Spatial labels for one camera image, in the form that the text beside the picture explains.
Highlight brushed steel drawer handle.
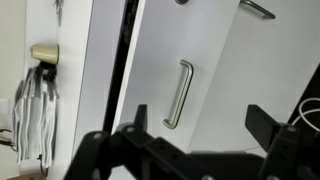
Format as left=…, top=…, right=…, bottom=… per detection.
left=239, top=0, right=277, bottom=21
left=162, top=59, right=195, bottom=130

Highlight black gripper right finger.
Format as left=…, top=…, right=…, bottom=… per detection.
left=244, top=103, right=303, bottom=180

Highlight white drawer cabinet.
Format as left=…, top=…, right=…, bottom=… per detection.
left=19, top=0, right=141, bottom=180

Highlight black stand table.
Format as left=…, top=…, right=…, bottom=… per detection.
left=288, top=63, right=320, bottom=134

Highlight white drawer front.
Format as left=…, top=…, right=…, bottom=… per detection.
left=186, top=0, right=320, bottom=158
left=111, top=0, right=242, bottom=153

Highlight white cable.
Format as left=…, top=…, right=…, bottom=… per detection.
left=298, top=97, right=320, bottom=133

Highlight pale yellow wall hook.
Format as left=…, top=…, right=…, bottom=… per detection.
left=30, top=43, right=60, bottom=66

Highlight brown wooden object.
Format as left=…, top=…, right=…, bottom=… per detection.
left=6, top=173, right=46, bottom=180

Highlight hanging grey white bags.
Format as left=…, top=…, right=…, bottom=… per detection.
left=12, top=62, right=60, bottom=169

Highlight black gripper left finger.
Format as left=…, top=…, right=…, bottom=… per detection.
left=63, top=104, right=201, bottom=180

